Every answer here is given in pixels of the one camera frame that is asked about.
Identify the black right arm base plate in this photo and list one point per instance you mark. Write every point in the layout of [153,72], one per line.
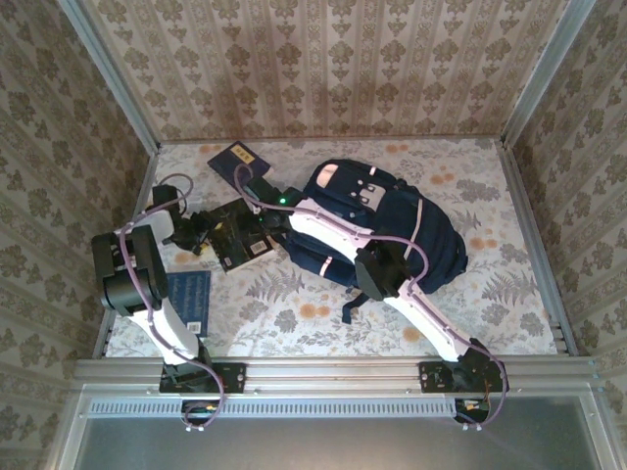
[431,377]

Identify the aluminium mounting rail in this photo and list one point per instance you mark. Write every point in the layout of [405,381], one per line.
[333,374]

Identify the black book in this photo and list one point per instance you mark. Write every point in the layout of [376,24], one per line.
[240,245]

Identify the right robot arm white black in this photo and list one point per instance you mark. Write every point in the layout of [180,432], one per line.
[333,235]

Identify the navy book with yellow label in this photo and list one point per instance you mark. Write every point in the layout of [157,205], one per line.
[227,159]

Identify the grey metal panel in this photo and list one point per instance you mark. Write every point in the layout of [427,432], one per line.
[318,445]

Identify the aluminium table side rail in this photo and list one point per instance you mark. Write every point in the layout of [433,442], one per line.
[140,196]
[533,245]

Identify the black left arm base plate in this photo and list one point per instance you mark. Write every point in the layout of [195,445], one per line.
[235,377]

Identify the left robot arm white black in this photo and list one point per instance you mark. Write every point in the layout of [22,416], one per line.
[127,289]

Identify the navy blue backpack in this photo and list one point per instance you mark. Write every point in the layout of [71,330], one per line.
[431,235]

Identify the blue book with barcode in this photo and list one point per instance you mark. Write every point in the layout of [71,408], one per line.
[193,294]

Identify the aluminium frame post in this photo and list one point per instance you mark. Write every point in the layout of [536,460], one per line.
[113,78]
[546,73]

